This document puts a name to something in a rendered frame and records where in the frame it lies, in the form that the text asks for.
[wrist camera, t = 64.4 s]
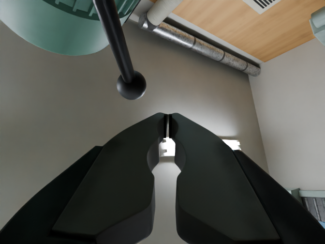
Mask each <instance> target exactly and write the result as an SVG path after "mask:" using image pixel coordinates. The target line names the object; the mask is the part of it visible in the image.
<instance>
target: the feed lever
mask: <svg viewBox="0 0 325 244"><path fill-rule="evenodd" d="M92 1H93V4H94V7H95V9H96V12H97V14H98V17H99V19H100V22H101V24H102V27H103V30H104V32H105V34H106V37H107V39H108V42H109V44H110V47H111V50H112V52H113V55H114V57H115V60H116V62H117V65H118V68H119V70H120V73H121V75H120V76H119V78H118V80H117V89H118V92H119V93H120V95H121V96H122V97H124V98H126V99H128V100H136V99H138V98H140V97H141V96H142V95H143V94H144V93H145V91H146V88H147V83H146V80H145V78H144V76H143V75H142V74H141V73H139V72H138V71H135V70H133V65H132V62H131V58H130V54H129V51H128V48H127V44H126V40H125V37H124V33H123V29H122V26H121V22H120V19H119V15H118V11H117V7H116V4H115V0H92Z"/></svg>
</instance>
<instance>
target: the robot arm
mask: <svg viewBox="0 0 325 244"><path fill-rule="evenodd" d="M167 127H169V138H171V139H172V141H173V142H174V143H175V164H176V165H177V166H178V168H179V169H180V171H181V172H180V174H179V175H178V177H177V186H176V206H175V210H176V227H177V233H178V235H179V237H180V238H181V239H182V240H184V241H185V242H187V243H188V244H325V222H321V221H317V219H316V218H315V217H314V216H313V215H312V214H311V213H310V212H309V211H308V210H307V209H306V208H305V207H304V206H303V205H302V204H301V203H300V202H299V201H298V200H297V199H296V198H295V197H294V196H292V195H291V194H290V193H289V192H288V191H287V190H286V189H285V188H283V187H282V186H281V185H280V184H279V183H278V182H277V181H275V180H274V179H273V178H272V177H271V176H270V175H269V174H267V173H266V172H265V171H264V170H263V169H262V168H261V167H259V166H258V165H257V164H256V163H255V162H254V161H253V160H251V159H250V158H249V157H248V156H247V155H246V154H245V153H244V152H243V151H242V150H240V149H236V150H233V149H232V148H231V147H230V146H229V145H228V144H226V143H225V142H224V141H223V140H222V139H221V138H219V137H218V136H217V135H215V134H214V133H213V132H211V131H209V130H208V129H206V128H204V127H203V126H201V125H199V124H197V123H195V122H194V121H192V120H190V119H188V118H186V117H185V116H183V115H181V114H179V113H172V114H165V113H162V112H158V113H156V114H154V115H152V116H150V117H148V118H146V119H144V120H142V121H140V122H138V123H136V124H134V125H132V126H130V127H128V128H126V129H125V130H123V131H121V132H120V133H118V134H117V135H116V136H114V137H113V138H112V139H110V140H109V141H108V142H107V143H106V144H104V145H103V146H95V147H93V148H92V149H91V150H90V151H88V152H87V153H86V154H85V155H83V156H82V157H81V158H80V159H78V160H77V161H76V162H75V163H73V164H72V165H71V166H70V167H68V168H67V169H66V170H65V171H63V172H62V173H61V174H60V175H59V176H57V177H56V178H55V179H54V180H52V181H51V182H50V183H49V184H47V185H46V186H45V187H44V188H42V189H41V190H40V191H39V192H38V193H36V194H35V195H34V196H33V197H32V198H31V199H30V200H29V201H28V202H27V203H26V204H25V205H23V206H22V207H21V208H20V209H19V210H18V212H17V213H16V214H15V215H14V216H13V217H12V218H11V219H10V220H9V221H8V222H7V223H6V225H5V226H4V227H3V228H2V229H1V230H0V244H137V243H139V242H140V241H142V240H144V239H145V238H147V237H148V236H149V235H150V234H151V232H152V230H153V223H154V215H155V178H154V175H153V173H152V170H153V169H154V168H155V166H156V165H157V164H158V163H159V161H160V153H159V144H160V143H161V142H162V141H163V139H164V138H166V136H167Z"/></svg>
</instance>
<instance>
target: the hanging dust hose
mask: <svg viewBox="0 0 325 244"><path fill-rule="evenodd" d="M182 1H183V0H157V1H156V2H155V3H154V5H153V6H152V7H151V8H150V10H149V11H148V12H147V18H148V20H149V21H150V22H151V23H152V24H153V25H155V26H157V25H159V24H160V23H161V22H162V21H163V20H164V19H165V18H166V17H167V16H168V15H169V14H170V13H171V12H172V11H173V10H174V9H175V8H176V7H177V6H178V5H179V4H180V3H181V2H182Z"/></svg>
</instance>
